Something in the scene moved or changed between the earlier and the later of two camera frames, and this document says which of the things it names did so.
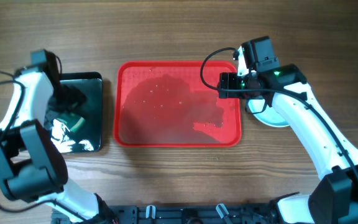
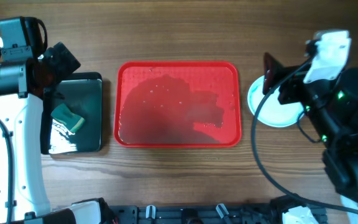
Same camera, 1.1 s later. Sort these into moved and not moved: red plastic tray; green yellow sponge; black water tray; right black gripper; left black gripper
Moved: left black gripper; right black gripper
Not moved: red plastic tray; black water tray; green yellow sponge
